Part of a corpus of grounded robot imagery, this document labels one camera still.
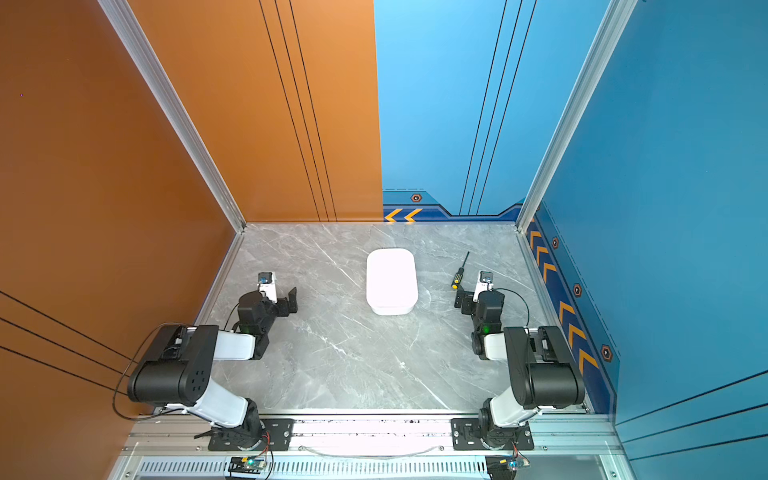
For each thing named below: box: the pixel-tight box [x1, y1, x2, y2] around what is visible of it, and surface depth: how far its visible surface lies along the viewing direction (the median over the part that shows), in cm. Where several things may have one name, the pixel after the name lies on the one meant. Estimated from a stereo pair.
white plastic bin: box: [366, 248, 419, 316], surface depth 98 cm
